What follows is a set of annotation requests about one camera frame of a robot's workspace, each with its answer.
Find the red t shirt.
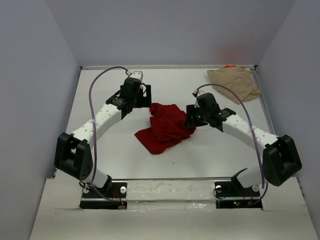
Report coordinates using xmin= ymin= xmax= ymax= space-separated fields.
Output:
xmin=134 ymin=103 xmax=196 ymax=155

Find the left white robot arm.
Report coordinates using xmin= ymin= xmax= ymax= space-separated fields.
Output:
xmin=54 ymin=71 xmax=152 ymax=198

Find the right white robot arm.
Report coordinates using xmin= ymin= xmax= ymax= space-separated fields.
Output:
xmin=185 ymin=93 xmax=302 ymax=196

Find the beige t shirt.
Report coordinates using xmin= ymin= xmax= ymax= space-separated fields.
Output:
xmin=207 ymin=66 xmax=261 ymax=102

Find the orange t shirt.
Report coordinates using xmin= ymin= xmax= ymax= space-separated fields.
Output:
xmin=223 ymin=65 xmax=236 ymax=69

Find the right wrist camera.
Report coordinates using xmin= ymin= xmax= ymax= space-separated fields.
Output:
xmin=192 ymin=89 xmax=204 ymax=98

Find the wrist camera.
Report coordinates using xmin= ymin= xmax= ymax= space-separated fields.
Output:
xmin=192 ymin=89 xmax=204 ymax=98
xmin=126 ymin=70 xmax=143 ymax=82

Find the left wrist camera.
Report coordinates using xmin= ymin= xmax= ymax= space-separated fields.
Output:
xmin=126 ymin=70 xmax=143 ymax=82

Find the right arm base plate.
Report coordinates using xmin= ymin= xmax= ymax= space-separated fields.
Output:
xmin=212 ymin=181 xmax=263 ymax=210

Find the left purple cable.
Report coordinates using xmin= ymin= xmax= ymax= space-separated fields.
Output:
xmin=88 ymin=65 xmax=130 ymax=203

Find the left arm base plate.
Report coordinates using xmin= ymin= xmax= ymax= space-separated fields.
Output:
xmin=79 ymin=181 xmax=128 ymax=210

